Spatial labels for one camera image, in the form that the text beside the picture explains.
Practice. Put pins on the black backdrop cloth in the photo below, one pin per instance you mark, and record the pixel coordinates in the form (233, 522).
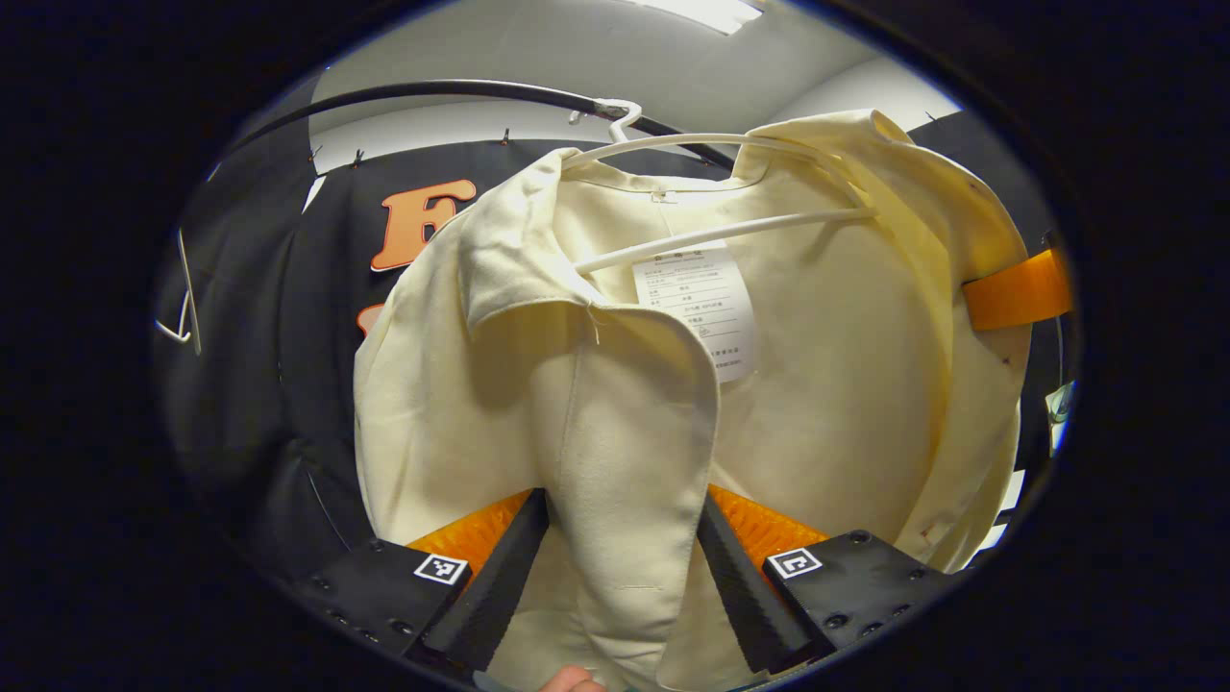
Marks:
(288, 384)

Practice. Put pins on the ceiling light panel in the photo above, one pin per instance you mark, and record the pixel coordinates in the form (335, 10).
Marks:
(701, 12)

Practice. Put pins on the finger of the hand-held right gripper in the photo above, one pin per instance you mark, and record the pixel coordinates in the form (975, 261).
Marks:
(1019, 293)

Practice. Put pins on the black clothes rack rail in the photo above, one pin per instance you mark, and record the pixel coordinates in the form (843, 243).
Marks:
(461, 86)

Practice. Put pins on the white paper sheet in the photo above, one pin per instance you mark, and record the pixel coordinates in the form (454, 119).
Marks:
(1012, 492)

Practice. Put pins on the cream button-up shirt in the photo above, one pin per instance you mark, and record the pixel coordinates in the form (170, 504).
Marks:
(846, 384)

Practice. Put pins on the white empty plastic hanger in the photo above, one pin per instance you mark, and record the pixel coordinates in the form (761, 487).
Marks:
(189, 293)

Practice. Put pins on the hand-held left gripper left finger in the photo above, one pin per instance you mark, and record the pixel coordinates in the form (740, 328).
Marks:
(500, 577)

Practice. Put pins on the white plastic shirt hanger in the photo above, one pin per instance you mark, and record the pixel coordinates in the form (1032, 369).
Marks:
(730, 234)

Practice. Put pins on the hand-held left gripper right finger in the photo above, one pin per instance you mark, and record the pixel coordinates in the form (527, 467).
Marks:
(740, 586)

